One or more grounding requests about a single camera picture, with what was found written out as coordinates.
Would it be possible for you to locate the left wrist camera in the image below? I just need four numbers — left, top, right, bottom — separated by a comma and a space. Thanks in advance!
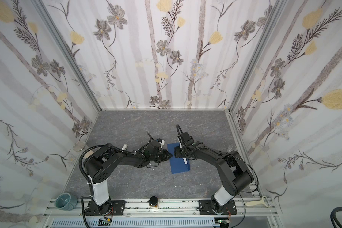
157, 138, 165, 148

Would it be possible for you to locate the white perforated cable duct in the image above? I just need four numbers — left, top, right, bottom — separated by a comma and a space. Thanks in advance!
46, 218, 220, 228

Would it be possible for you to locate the cream plastic peeler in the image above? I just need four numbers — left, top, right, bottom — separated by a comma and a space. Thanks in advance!
245, 196, 272, 208

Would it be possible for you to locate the black cylinder on rail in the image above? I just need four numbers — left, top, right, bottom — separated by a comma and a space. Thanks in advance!
148, 196, 159, 209

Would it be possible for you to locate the aluminium mounting rail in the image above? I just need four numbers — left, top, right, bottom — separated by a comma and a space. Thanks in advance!
43, 198, 278, 219

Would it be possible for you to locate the clear glass cup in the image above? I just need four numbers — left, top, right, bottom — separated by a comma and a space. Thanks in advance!
227, 144, 237, 153

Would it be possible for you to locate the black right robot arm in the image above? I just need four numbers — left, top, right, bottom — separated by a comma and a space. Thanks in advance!
174, 132, 254, 213

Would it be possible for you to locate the black hose bottom right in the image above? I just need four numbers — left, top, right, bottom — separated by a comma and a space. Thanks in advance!
330, 206, 342, 228

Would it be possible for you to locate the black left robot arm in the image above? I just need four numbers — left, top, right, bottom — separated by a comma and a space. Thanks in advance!
78, 140, 173, 217

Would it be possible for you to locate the dark blue envelope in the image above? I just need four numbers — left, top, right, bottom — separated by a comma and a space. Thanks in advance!
167, 143, 190, 174

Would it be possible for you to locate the teal cup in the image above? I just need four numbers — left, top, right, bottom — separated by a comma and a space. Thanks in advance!
55, 192, 78, 211

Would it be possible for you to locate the glass jar with cork lid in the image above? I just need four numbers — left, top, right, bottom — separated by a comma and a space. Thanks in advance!
72, 141, 86, 153

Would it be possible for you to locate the white glue stick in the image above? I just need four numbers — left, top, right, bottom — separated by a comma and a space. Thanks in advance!
122, 144, 128, 151

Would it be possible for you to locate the black corrugated cable hose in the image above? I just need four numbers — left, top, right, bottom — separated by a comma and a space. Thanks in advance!
78, 144, 137, 183

